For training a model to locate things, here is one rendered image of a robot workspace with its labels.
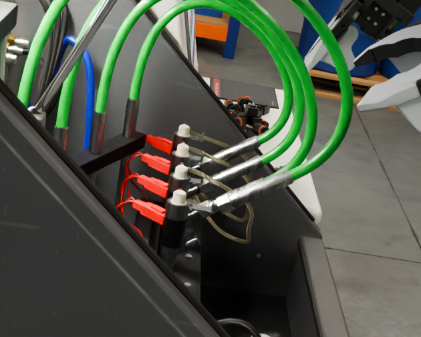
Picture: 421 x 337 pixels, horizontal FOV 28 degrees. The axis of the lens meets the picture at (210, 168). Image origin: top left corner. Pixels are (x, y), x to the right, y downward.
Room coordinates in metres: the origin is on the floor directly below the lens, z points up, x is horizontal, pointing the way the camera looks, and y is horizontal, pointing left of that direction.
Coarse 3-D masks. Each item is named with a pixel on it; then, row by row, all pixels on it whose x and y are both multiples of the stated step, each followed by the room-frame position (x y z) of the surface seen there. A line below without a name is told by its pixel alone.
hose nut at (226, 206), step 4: (224, 196) 0.93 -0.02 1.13; (228, 196) 0.93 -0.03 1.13; (220, 200) 0.93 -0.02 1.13; (224, 200) 0.93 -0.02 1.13; (228, 200) 0.92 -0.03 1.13; (220, 204) 0.92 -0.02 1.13; (224, 204) 0.92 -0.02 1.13; (228, 204) 0.92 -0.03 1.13; (220, 208) 0.92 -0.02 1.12; (224, 208) 0.92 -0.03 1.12; (228, 208) 0.92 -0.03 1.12; (232, 208) 0.92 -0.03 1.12; (224, 212) 0.92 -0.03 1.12
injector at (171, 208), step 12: (168, 204) 0.92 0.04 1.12; (168, 216) 0.92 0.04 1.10; (180, 216) 0.92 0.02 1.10; (168, 228) 0.92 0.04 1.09; (180, 228) 0.92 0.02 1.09; (168, 240) 0.91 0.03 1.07; (180, 240) 0.92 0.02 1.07; (192, 240) 0.92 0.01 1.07; (168, 252) 0.92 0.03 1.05; (180, 252) 0.92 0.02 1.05; (168, 264) 0.92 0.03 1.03
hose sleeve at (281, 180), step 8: (272, 176) 0.93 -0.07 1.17; (280, 176) 0.93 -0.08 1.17; (288, 176) 0.93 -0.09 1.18; (256, 184) 0.93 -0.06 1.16; (264, 184) 0.93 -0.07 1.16; (272, 184) 0.93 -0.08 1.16; (280, 184) 0.93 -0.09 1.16; (288, 184) 0.93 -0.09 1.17; (240, 192) 0.93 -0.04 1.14; (248, 192) 0.93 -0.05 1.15; (256, 192) 0.93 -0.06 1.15; (264, 192) 0.93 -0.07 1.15; (232, 200) 0.92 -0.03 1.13; (240, 200) 0.92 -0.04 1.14; (248, 200) 0.92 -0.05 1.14
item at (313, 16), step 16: (64, 0) 0.91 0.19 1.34; (304, 0) 0.93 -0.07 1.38; (48, 16) 0.91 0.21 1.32; (320, 16) 0.93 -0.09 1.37; (48, 32) 0.91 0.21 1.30; (320, 32) 0.93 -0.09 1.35; (32, 48) 0.91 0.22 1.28; (336, 48) 0.93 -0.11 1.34; (32, 64) 0.91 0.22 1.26; (336, 64) 0.93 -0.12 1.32; (32, 80) 0.91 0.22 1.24; (352, 96) 0.94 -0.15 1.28; (352, 112) 0.94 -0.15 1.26; (336, 128) 0.94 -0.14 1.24; (336, 144) 0.93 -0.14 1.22; (320, 160) 0.93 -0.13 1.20
